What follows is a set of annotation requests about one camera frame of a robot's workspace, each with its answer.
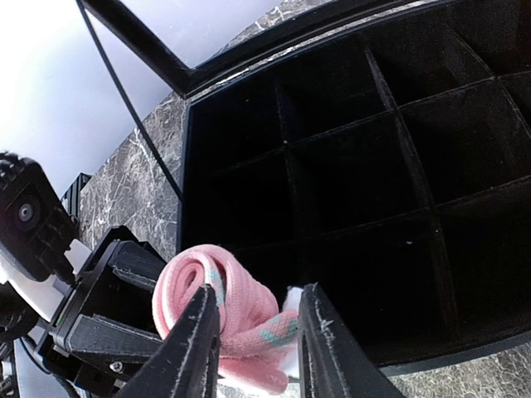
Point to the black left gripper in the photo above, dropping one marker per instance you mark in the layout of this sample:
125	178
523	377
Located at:
104	331

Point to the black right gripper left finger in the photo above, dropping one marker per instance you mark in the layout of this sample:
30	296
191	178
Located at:
186	364

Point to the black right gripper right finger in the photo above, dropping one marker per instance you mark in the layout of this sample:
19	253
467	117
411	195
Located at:
331	362

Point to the pink teal patterned sock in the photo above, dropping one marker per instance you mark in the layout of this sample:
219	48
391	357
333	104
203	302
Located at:
255	335

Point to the black storage box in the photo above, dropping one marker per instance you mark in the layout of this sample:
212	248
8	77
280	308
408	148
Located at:
389	165

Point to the black box glass lid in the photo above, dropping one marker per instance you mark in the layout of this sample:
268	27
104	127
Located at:
188	81

